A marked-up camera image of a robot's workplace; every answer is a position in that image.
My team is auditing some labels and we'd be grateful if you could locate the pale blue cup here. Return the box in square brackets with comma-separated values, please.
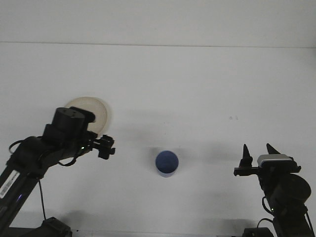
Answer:
[155, 150, 179, 178]

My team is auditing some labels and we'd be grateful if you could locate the pale round plate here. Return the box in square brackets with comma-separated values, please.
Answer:
[64, 96, 112, 139]

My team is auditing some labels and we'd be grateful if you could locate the dark robot platform edge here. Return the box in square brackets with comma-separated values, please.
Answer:
[9, 226, 42, 237]

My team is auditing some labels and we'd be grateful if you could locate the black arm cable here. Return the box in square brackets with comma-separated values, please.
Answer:
[8, 139, 83, 220]
[256, 196, 312, 232]

